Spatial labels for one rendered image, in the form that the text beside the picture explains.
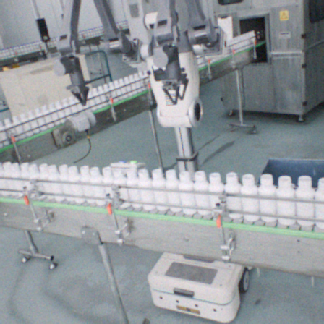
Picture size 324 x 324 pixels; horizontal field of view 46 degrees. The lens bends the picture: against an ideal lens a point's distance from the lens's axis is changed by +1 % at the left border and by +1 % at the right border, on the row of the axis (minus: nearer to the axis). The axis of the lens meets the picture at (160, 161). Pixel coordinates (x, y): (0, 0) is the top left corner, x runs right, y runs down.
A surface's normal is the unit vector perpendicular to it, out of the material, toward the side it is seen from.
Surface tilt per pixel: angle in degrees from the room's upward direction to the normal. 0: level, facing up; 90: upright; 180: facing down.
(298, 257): 90
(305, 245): 90
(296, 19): 90
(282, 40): 90
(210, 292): 31
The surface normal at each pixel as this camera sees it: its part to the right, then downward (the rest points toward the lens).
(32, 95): 0.71, 0.16
